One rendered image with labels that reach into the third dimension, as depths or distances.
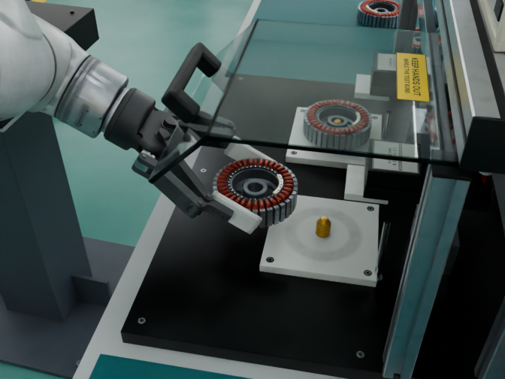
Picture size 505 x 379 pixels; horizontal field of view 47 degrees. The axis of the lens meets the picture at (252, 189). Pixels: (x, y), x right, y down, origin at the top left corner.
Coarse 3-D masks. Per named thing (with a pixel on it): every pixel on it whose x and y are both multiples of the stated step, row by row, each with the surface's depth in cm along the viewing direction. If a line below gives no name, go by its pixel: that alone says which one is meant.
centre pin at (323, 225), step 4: (320, 220) 78; (324, 220) 78; (328, 220) 78; (316, 224) 79; (320, 224) 78; (324, 224) 78; (328, 224) 78; (316, 228) 79; (320, 228) 78; (324, 228) 78; (328, 228) 78; (316, 232) 79; (320, 232) 79; (324, 232) 79; (328, 232) 79; (320, 236) 79; (324, 236) 79
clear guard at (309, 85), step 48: (240, 48) 62; (288, 48) 60; (336, 48) 60; (384, 48) 60; (432, 48) 60; (192, 96) 63; (240, 96) 53; (288, 96) 53; (336, 96) 53; (384, 96) 53; (432, 96) 53; (192, 144) 49; (288, 144) 47; (336, 144) 47; (384, 144) 47; (432, 144) 47
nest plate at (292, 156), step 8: (288, 152) 95; (296, 152) 95; (304, 152) 95; (312, 152) 95; (288, 160) 94; (296, 160) 94; (304, 160) 94; (312, 160) 93; (320, 160) 93; (328, 160) 93; (336, 160) 93; (344, 160) 93; (352, 160) 93; (360, 160) 93
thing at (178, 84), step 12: (192, 48) 62; (204, 48) 62; (192, 60) 59; (204, 60) 61; (216, 60) 62; (180, 72) 57; (192, 72) 58; (204, 72) 62; (180, 84) 55; (168, 96) 54; (180, 96) 54; (168, 108) 55; (180, 108) 55; (192, 108) 55
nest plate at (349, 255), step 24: (312, 216) 83; (336, 216) 83; (360, 216) 83; (288, 240) 79; (312, 240) 79; (336, 240) 79; (360, 240) 79; (264, 264) 75; (288, 264) 75; (312, 264) 75; (336, 264) 75; (360, 264) 75
